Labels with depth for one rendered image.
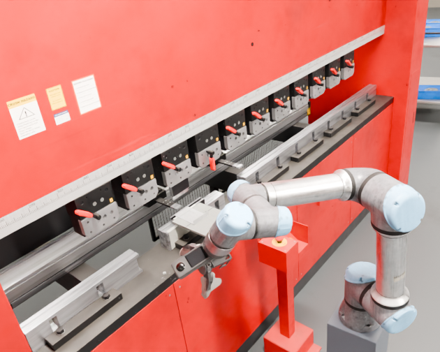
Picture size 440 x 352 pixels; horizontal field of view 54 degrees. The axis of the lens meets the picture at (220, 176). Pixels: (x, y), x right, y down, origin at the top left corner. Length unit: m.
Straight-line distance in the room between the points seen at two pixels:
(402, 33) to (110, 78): 2.43
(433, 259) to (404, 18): 1.68
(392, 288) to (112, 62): 1.15
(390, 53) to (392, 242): 2.37
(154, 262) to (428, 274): 1.93
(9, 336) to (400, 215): 1.09
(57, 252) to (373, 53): 2.66
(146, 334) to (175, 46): 1.14
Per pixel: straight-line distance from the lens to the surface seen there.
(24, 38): 1.37
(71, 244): 1.97
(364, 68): 3.63
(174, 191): 1.87
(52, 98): 1.42
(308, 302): 2.88
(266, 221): 1.03
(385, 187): 1.25
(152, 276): 1.83
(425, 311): 2.94
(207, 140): 1.91
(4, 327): 1.32
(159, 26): 1.66
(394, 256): 1.36
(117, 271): 1.77
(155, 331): 1.89
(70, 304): 1.70
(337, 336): 1.74
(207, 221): 1.86
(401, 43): 3.49
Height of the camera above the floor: 2.04
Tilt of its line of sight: 28 degrees down
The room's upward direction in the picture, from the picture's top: 7 degrees counter-clockwise
